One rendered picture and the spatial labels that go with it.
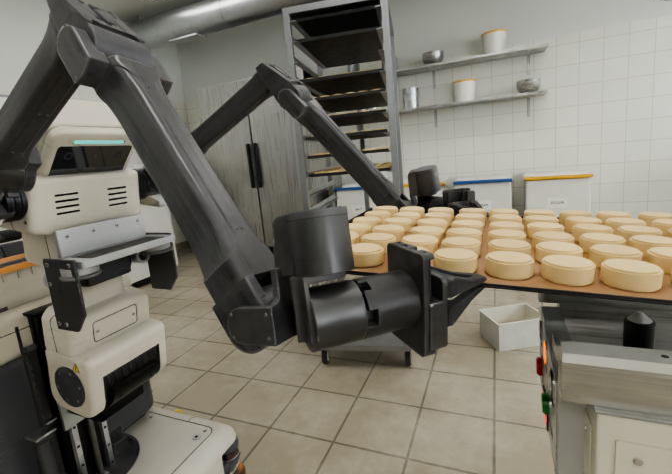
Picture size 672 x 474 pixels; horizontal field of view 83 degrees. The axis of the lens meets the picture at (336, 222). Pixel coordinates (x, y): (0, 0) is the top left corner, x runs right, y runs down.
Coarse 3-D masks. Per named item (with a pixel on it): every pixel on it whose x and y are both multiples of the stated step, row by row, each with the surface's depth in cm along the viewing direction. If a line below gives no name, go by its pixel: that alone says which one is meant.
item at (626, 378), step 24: (552, 336) 45; (576, 360) 42; (600, 360) 41; (624, 360) 40; (648, 360) 39; (576, 384) 42; (600, 384) 41; (624, 384) 40; (648, 384) 40; (624, 408) 41; (648, 408) 40
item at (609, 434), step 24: (576, 312) 64; (600, 312) 63; (624, 312) 63; (648, 312) 62; (576, 336) 57; (600, 336) 56; (624, 336) 49; (648, 336) 47; (600, 408) 42; (600, 432) 41; (624, 432) 40; (648, 432) 40; (600, 456) 42; (624, 456) 41; (648, 456) 40
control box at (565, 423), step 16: (544, 320) 63; (560, 320) 62; (544, 336) 60; (560, 336) 57; (544, 368) 61; (544, 384) 62; (560, 400) 47; (560, 416) 47; (576, 416) 47; (560, 432) 48; (576, 432) 47; (560, 448) 48; (576, 448) 47; (560, 464) 49; (576, 464) 48
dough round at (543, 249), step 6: (540, 246) 46; (546, 246) 46; (552, 246) 46; (558, 246) 46; (564, 246) 46; (570, 246) 46; (576, 246) 46; (540, 252) 46; (546, 252) 45; (552, 252) 45; (558, 252) 45; (564, 252) 44; (570, 252) 44; (576, 252) 44; (582, 252) 45; (540, 258) 46
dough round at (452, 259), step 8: (448, 248) 47; (456, 248) 47; (440, 256) 44; (448, 256) 44; (456, 256) 44; (464, 256) 44; (472, 256) 44; (440, 264) 44; (448, 264) 43; (456, 264) 43; (464, 264) 43; (472, 264) 43; (472, 272) 43
